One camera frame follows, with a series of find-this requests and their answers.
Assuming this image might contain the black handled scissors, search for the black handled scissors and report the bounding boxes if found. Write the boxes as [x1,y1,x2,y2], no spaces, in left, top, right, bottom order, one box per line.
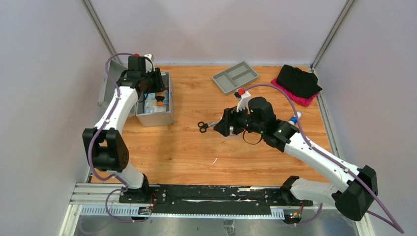
[197,121,218,133]

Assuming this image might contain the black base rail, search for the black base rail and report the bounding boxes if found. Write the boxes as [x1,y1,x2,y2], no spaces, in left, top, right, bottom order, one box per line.
[119,184,313,216]

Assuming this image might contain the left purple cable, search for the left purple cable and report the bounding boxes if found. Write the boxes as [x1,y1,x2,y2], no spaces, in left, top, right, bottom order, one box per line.
[88,53,150,224]

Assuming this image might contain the purple cable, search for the purple cable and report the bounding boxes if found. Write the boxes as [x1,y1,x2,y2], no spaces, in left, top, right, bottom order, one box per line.
[238,84,405,234]
[88,53,150,224]

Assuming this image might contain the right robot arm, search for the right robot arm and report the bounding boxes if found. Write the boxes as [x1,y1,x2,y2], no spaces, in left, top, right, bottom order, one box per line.
[214,97,378,221]

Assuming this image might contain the blue white small bottle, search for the blue white small bottle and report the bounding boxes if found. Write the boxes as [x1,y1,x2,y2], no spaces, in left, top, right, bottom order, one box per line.
[288,112,302,125]

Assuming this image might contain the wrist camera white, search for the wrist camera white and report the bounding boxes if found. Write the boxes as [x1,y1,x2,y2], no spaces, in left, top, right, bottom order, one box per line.
[143,54,155,73]
[234,88,251,112]

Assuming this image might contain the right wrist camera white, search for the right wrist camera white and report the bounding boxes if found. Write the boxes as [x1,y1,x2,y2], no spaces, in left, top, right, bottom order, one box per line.
[234,88,251,112]

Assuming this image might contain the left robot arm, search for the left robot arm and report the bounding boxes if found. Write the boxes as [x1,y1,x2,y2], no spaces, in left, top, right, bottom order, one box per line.
[82,53,165,203]

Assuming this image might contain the grey divider tray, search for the grey divider tray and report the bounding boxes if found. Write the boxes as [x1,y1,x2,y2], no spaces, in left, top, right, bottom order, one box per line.
[212,61,259,95]

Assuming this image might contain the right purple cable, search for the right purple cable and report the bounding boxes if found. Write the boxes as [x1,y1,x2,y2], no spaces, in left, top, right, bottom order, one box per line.
[238,84,405,234]

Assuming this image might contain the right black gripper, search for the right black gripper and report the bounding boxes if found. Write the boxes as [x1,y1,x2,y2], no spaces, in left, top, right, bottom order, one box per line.
[213,103,265,137]

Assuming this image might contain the pink folded cloth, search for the pink folded cloth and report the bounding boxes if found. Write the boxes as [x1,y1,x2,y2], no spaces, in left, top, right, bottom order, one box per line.
[271,79,319,107]

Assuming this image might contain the grey metal case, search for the grey metal case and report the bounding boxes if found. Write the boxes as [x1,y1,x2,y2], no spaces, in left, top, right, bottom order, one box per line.
[95,71,174,131]

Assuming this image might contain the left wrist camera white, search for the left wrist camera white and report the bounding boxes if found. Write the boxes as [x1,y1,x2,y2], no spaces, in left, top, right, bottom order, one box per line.
[143,54,155,73]

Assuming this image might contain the brown medicine bottle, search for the brown medicine bottle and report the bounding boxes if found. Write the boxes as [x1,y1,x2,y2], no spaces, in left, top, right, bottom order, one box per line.
[155,95,165,107]

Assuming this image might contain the blue cotton pouch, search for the blue cotton pouch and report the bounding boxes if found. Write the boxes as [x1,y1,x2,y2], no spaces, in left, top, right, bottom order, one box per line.
[144,92,169,114]

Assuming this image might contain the black folded cloth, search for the black folded cloth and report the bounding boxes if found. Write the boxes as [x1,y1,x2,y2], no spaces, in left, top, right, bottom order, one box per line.
[275,65,323,98]

